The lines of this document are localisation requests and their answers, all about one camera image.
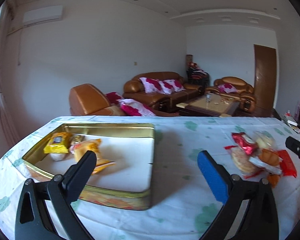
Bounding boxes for white wrapped candy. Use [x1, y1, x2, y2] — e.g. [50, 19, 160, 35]
[49, 153, 67, 161]

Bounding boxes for brown leather armchair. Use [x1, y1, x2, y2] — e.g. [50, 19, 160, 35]
[205, 76, 256, 113]
[69, 83, 126, 116]

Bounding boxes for pink white armchair cushion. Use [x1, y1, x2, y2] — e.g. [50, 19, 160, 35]
[217, 83, 238, 94]

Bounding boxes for rice cracker clear packet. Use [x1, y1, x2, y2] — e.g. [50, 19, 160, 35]
[224, 145, 263, 179]

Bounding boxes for pink white blanket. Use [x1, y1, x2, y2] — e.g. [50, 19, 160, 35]
[106, 92, 155, 116]

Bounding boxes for brown wooden door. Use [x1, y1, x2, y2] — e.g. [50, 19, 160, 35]
[254, 44, 277, 110]

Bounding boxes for pink white sofa cushions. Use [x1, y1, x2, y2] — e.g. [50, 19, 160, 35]
[139, 77, 185, 95]

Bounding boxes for brown leather armchair near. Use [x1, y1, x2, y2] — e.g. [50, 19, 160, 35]
[69, 83, 126, 116]

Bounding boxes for wooden coffee table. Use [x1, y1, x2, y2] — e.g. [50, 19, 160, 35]
[176, 94, 240, 117]

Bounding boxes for white wall air conditioner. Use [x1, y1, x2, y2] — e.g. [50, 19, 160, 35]
[23, 5, 63, 26]

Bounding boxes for white green-patterned tablecloth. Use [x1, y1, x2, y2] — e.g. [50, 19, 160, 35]
[0, 116, 296, 239]

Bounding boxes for orange bread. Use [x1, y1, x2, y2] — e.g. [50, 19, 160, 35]
[249, 148, 282, 175]

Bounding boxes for yellow cracker packet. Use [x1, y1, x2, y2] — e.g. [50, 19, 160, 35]
[43, 132, 72, 154]

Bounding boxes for brown leather three-seat sofa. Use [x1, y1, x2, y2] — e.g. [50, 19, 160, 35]
[123, 72, 204, 111]

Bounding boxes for stack of dark stools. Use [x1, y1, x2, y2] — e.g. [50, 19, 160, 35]
[186, 62, 210, 88]

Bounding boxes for brown leather armchair far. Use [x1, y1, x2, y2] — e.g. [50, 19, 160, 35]
[205, 76, 256, 113]

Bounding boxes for tv stand with clutter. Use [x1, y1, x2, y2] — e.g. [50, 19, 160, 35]
[271, 109, 300, 135]

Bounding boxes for small orange snack packet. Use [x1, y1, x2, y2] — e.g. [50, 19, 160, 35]
[266, 173, 281, 189]

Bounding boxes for metal can on table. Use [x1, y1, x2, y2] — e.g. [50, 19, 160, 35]
[206, 93, 211, 102]

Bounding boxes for gold metal tin box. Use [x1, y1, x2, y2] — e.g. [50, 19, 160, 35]
[22, 122, 155, 211]

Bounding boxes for red foil snack packet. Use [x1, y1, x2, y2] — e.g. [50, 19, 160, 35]
[231, 132, 258, 155]

